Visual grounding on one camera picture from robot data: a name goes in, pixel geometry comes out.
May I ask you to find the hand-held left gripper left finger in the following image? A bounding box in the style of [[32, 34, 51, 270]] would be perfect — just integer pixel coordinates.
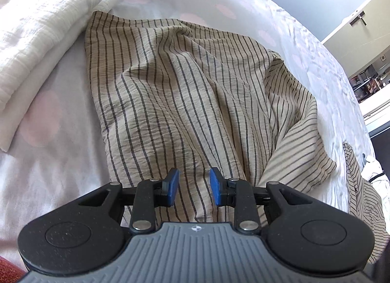
[[78, 168, 180, 235]]

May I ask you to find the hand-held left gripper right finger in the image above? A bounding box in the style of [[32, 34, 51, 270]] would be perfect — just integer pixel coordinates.
[[210, 167, 314, 235]]

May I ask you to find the beige striped garment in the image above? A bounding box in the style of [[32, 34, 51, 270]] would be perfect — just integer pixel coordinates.
[[83, 11, 337, 229], [343, 141, 390, 267]]

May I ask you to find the bed with dotted white sheet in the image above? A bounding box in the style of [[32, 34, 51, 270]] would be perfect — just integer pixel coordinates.
[[0, 0, 390, 271]]

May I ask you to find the white garment with black stripe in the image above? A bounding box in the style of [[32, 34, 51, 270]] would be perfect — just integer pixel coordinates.
[[361, 153, 390, 186]]

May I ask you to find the red fuzzy cloth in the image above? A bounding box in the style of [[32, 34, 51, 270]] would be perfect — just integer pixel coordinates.
[[0, 255, 26, 283]]

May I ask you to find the beige door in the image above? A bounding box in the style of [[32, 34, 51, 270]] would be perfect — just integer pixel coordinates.
[[321, 0, 390, 58]]

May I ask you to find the white textured folded cloth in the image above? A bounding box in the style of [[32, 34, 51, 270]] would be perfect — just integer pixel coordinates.
[[0, 0, 121, 152]]

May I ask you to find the dark door handle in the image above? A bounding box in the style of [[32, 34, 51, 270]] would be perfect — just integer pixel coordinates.
[[350, 10, 366, 26]]

